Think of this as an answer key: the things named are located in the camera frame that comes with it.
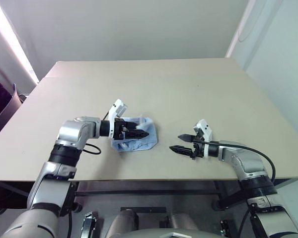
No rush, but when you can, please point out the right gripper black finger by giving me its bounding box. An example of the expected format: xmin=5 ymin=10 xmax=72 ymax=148
xmin=169 ymin=145 xmax=193 ymax=157
xmin=178 ymin=134 xmax=196 ymax=142

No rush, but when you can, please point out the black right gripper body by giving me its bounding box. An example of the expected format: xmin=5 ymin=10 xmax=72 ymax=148
xmin=190 ymin=132 xmax=206 ymax=161

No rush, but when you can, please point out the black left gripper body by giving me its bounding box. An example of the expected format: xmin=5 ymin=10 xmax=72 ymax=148
xmin=113 ymin=118 xmax=126 ymax=142

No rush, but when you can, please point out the light blue cloth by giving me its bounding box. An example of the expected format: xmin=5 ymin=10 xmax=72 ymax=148
xmin=110 ymin=114 xmax=158 ymax=152

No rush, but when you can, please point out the grey rounded robot leg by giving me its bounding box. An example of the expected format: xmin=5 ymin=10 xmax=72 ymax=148
xmin=113 ymin=209 xmax=140 ymax=235

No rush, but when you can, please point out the grey chair backrest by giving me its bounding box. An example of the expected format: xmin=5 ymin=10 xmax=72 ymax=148
xmin=0 ymin=83 xmax=23 ymax=132

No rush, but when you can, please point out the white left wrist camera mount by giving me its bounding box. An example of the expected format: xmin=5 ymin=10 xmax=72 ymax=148
xmin=107 ymin=99 xmax=129 ymax=141

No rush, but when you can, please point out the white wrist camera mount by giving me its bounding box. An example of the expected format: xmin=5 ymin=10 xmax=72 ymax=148
xmin=107 ymin=99 xmax=129 ymax=141
xmin=193 ymin=119 xmax=213 ymax=159

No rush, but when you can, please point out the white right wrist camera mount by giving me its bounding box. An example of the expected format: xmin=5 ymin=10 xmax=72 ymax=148
xmin=193 ymin=119 xmax=213 ymax=159

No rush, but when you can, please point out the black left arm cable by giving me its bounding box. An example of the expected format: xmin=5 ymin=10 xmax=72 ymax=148
xmin=82 ymin=111 xmax=110 ymax=155

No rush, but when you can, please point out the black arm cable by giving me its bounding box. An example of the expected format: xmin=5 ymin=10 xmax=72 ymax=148
xmin=205 ymin=141 xmax=276 ymax=185
xmin=82 ymin=111 xmax=110 ymax=155

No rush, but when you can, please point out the grey metal table frame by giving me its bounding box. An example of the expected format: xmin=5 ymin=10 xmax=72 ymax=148
xmin=0 ymin=177 xmax=298 ymax=211

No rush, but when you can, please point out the black table foot bracket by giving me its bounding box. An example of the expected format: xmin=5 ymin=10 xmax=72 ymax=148
xmin=212 ymin=192 xmax=242 ymax=211

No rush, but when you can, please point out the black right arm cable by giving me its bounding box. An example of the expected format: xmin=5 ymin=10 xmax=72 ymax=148
xmin=205 ymin=141 xmax=276 ymax=185

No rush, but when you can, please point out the white wall cable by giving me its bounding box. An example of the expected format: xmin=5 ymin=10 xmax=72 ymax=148
xmin=231 ymin=0 xmax=255 ymax=59

